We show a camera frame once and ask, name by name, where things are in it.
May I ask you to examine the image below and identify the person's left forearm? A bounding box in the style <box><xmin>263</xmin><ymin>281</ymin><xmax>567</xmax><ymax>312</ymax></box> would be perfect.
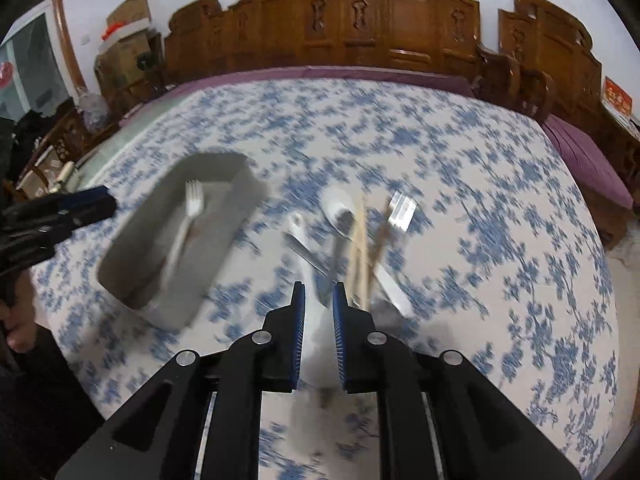
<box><xmin>0</xmin><ymin>327</ymin><xmax>117</xmax><ymax>480</ymax></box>

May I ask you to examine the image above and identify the purple armchair cushion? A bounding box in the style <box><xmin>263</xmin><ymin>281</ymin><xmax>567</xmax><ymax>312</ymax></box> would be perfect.
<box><xmin>541</xmin><ymin>114</ymin><xmax>635</xmax><ymax>211</ymax></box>

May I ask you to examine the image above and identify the carved wooden armchair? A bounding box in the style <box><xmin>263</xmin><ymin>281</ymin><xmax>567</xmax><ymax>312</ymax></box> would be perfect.
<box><xmin>472</xmin><ymin>0</ymin><xmax>640</xmax><ymax>251</ymax></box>

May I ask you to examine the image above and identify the brown chopstick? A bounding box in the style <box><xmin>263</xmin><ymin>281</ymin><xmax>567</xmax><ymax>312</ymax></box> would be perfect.
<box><xmin>367</xmin><ymin>199</ymin><xmax>393</xmax><ymax>273</ymax></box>

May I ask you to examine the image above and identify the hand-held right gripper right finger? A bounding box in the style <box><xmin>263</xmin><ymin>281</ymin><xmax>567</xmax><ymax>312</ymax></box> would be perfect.
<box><xmin>332</xmin><ymin>281</ymin><xmax>583</xmax><ymax>480</ymax></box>

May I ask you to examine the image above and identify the person's left hand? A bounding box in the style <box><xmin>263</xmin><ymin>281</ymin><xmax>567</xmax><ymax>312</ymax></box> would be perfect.
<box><xmin>0</xmin><ymin>260</ymin><xmax>40</xmax><ymax>354</ymax></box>

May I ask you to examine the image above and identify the large cardboard box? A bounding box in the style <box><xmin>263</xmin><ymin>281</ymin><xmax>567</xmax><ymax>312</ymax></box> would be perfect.
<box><xmin>94</xmin><ymin>31</ymin><xmax>165</xmax><ymax>103</ymax></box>

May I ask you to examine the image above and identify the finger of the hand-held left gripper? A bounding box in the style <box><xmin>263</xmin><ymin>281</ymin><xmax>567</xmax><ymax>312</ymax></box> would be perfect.
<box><xmin>0</xmin><ymin>225</ymin><xmax>81</xmax><ymax>276</ymax></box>
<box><xmin>2</xmin><ymin>185</ymin><xmax>118</xmax><ymax>233</ymax></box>

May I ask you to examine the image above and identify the grey utensil container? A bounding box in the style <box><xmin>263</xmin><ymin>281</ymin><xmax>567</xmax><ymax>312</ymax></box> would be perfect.
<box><xmin>96</xmin><ymin>151</ymin><xmax>267</xmax><ymax>332</ymax></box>

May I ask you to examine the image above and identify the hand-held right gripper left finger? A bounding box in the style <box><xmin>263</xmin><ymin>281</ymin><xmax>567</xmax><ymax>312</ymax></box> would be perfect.
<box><xmin>55</xmin><ymin>281</ymin><xmax>306</xmax><ymax>480</ymax></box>

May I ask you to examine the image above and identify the small cardboard box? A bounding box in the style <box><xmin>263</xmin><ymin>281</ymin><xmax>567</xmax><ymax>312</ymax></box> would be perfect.
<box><xmin>105</xmin><ymin>0</ymin><xmax>152</xmax><ymax>37</ymax></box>

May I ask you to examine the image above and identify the carved wooden bench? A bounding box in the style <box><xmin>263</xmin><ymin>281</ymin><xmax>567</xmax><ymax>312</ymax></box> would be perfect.
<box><xmin>164</xmin><ymin>0</ymin><xmax>482</xmax><ymax>87</ymax></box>

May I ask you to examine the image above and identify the glass door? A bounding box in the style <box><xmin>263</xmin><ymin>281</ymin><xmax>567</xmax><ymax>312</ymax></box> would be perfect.
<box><xmin>0</xmin><ymin>7</ymin><xmax>72</xmax><ymax>123</ymax></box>

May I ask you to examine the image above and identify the red printed box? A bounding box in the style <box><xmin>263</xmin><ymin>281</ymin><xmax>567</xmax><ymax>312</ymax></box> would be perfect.
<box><xmin>601</xmin><ymin>75</ymin><xmax>633</xmax><ymax>112</ymax></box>

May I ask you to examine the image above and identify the metal fork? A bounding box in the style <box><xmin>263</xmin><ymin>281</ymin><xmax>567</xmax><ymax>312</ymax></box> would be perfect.
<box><xmin>372</xmin><ymin>191</ymin><xmax>417</xmax><ymax>319</ymax></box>

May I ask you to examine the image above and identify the clear plastic bag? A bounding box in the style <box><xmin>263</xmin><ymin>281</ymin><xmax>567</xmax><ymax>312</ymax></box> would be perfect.
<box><xmin>74</xmin><ymin>86</ymin><xmax>110</xmax><ymax>135</ymax></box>

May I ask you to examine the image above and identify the beige chopstick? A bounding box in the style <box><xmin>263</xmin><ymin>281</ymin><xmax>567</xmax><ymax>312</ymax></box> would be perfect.
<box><xmin>354</xmin><ymin>200</ymin><xmax>375</xmax><ymax>310</ymax></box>
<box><xmin>349</xmin><ymin>195</ymin><xmax>367</xmax><ymax>308</ymax></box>

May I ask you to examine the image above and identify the white plastic fork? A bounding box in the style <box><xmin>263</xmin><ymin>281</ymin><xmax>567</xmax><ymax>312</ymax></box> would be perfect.
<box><xmin>162</xmin><ymin>180</ymin><xmax>205</xmax><ymax>281</ymax></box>

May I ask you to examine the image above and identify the metal spoon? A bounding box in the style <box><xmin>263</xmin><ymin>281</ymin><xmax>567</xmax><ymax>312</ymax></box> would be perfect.
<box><xmin>327</xmin><ymin>211</ymin><xmax>355</xmax><ymax>286</ymax></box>
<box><xmin>284</xmin><ymin>232</ymin><xmax>331</xmax><ymax>277</ymax></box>

